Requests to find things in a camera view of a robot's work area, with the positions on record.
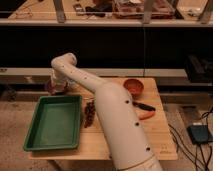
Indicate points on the cluttered tray on shelf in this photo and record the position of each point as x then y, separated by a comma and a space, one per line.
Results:
135, 9

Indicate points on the blue foot pedal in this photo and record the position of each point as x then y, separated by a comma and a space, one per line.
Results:
199, 134

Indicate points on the orange bowl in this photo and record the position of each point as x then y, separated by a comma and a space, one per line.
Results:
134, 86

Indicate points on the green plastic tray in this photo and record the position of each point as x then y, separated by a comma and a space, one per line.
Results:
55, 124

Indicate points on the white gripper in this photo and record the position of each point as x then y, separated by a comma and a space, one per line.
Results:
58, 82

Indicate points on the black box on right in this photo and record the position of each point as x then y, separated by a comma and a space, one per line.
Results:
199, 70

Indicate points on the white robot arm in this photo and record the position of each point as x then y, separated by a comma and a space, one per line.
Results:
127, 142

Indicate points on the orange carrot toy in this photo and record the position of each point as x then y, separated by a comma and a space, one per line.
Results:
146, 115

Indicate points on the purple bowl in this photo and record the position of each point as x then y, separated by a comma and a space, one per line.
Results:
50, 87

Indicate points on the dark grape bunch toy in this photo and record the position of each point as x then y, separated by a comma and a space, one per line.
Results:
89, 114

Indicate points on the black handled knife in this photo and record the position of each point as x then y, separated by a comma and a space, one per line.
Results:
144, 106

